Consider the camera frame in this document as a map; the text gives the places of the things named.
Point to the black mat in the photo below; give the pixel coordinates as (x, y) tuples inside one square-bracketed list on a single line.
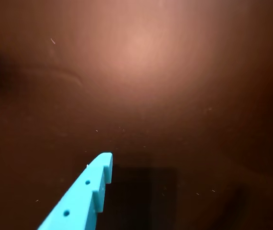
[(174, 95)]

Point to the cyan gripper finger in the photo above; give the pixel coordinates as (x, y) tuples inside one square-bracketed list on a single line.
[(79, 198)]

